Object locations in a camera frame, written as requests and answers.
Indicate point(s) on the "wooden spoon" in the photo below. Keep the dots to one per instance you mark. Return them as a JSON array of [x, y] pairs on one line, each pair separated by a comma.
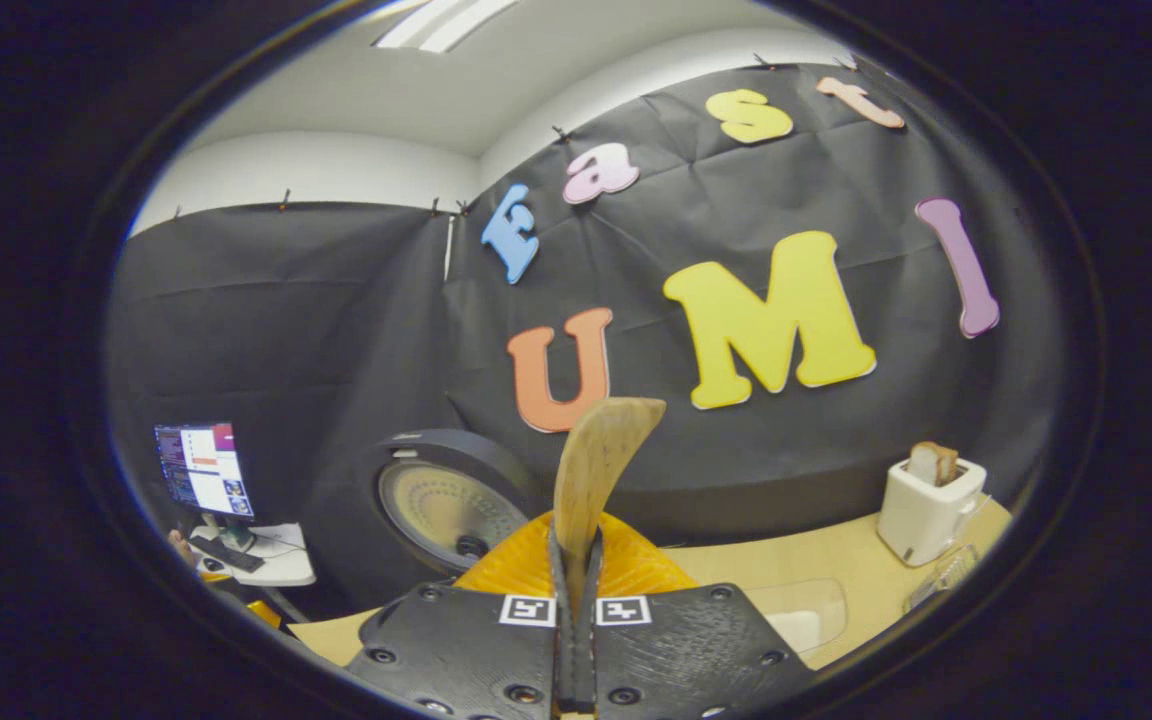
[[596, 460]]

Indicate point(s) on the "white side table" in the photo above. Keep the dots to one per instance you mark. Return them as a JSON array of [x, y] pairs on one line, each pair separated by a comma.
[[286, 565]]

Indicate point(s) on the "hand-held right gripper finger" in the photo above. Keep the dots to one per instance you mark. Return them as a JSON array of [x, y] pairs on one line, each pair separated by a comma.
[[588, 645], [563, 645]]

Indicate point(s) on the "computer monitor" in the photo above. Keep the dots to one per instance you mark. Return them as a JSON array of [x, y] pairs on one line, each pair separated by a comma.
[[201, 470]]

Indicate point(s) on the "bread slice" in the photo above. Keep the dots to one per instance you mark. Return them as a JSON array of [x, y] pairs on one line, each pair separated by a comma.
[[931, 463]]

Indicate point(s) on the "black keyboard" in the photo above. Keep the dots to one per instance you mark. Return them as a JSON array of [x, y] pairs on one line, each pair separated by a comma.
[[226, 553]]

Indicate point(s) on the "black backdrop cloth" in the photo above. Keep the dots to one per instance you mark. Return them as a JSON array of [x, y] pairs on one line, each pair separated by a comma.
[[336, 330]]

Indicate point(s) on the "small teal box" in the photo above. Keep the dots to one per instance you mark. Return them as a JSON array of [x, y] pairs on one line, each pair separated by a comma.
[[236, 538]]

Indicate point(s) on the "black and silver rice cooker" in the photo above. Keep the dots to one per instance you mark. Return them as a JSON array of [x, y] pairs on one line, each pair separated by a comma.
[[436, 510]]

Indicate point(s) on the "white toaster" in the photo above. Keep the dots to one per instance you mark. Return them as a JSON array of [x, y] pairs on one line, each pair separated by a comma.
[[921, 520]]

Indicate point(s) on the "ceiling light panel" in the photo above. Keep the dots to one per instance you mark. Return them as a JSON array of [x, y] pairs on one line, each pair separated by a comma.
[[441, 25]]

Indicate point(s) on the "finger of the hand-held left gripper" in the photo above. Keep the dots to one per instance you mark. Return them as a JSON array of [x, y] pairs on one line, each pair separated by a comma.
[[266, 613]]

